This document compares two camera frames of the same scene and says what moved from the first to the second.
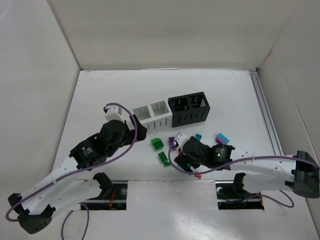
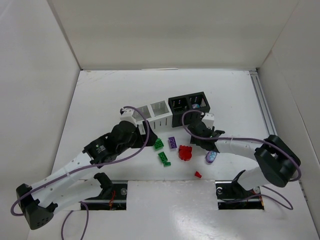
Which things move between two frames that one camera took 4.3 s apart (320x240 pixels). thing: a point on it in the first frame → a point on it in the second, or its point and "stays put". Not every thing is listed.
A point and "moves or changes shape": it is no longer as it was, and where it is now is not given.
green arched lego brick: x=157 y=143 stays put
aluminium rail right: x=274 y=139 stays put
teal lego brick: x=198 y=136 moves or changes shape
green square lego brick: x=162 y=156 stays put
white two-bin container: x=154 y=116 stays put
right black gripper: x=186 y=153 → x=213 y=134
